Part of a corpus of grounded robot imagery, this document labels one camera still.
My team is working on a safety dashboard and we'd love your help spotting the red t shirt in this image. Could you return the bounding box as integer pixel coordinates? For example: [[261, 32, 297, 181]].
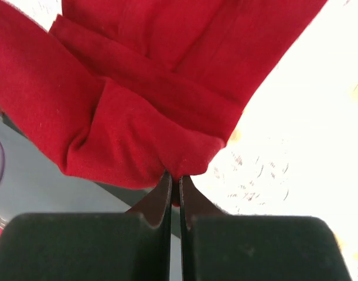
[[0, 1, 325, 189]]

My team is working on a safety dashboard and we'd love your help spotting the floral patterned table mat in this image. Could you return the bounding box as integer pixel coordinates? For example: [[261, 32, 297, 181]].
[[13, 1, 358, 280]]

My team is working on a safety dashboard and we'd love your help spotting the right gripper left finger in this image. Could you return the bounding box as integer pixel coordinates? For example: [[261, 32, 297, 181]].
[[0, 173, 172, 281]]

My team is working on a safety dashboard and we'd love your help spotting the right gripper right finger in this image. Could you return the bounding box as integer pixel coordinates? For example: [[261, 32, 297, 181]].
[[178, 177, 350, 281]]

